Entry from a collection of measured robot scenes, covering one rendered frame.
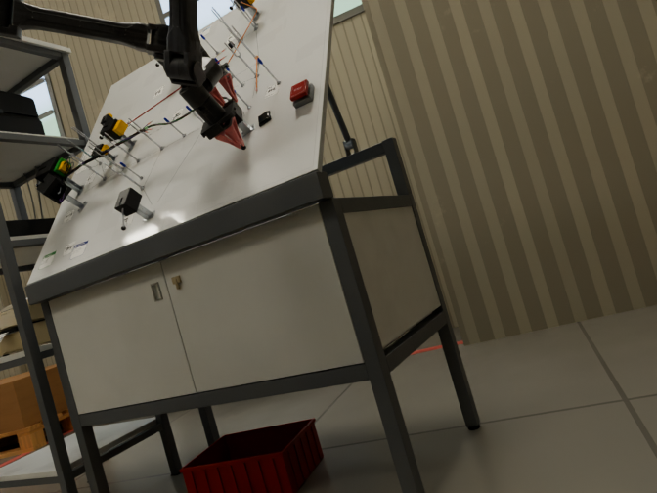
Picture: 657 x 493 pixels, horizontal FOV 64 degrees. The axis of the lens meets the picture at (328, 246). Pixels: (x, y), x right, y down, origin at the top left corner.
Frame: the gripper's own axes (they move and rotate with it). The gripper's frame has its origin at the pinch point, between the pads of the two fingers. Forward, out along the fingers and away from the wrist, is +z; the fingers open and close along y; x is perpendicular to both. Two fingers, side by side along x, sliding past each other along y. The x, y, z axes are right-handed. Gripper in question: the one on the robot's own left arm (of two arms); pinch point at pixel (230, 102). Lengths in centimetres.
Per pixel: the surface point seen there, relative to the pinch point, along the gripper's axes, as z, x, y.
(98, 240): 10, 5, 61
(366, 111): 68, -230, 0
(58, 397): 106, -133, 294
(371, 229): 46, 20, -18
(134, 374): 47, 26, 68
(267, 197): 21.4, 29.1, -3.4
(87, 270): 15, 13, 65
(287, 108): 9.5, 4.0, -13.8
